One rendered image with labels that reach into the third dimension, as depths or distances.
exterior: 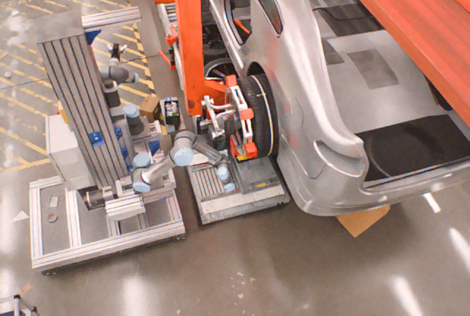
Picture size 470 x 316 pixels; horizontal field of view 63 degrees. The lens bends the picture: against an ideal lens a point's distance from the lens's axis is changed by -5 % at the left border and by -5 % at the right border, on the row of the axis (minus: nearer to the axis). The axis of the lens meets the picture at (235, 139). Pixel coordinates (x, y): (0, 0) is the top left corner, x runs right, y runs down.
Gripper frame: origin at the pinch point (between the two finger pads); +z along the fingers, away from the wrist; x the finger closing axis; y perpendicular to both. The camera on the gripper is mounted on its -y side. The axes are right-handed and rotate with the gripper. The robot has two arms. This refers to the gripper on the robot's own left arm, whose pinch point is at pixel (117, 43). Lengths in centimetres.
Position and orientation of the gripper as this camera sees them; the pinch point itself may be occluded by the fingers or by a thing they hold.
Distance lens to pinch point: 347.4
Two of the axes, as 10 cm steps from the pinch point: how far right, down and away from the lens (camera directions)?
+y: -1.6, 6.3, 7.6
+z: -0.7, -7.8, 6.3
